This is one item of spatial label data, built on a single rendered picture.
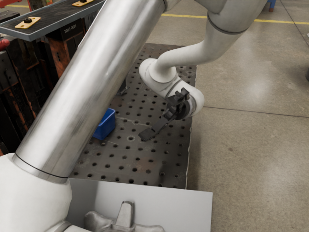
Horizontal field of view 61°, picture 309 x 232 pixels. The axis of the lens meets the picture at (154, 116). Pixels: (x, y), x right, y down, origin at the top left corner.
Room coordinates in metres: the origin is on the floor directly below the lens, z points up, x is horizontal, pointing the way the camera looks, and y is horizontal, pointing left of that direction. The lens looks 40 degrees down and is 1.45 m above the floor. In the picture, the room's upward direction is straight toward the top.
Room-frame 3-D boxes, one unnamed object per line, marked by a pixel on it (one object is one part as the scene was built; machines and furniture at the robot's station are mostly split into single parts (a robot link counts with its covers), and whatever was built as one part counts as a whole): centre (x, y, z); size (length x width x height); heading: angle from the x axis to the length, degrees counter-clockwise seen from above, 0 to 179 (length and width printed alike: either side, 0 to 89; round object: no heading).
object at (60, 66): (0.86, 0.30, 0.92); 0.10 x 0.08 x 0.45; 151
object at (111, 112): (0.79, 0.22, 0.74); 0.11 x 0.10 x 0.09; 151
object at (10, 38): (0.80, 0.47, 0.90); 0.05 x 0.05 x 0.40; 61
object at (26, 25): (0.76, 0.37, 1.17); 0.08 x 0.04 x 0.01; 170
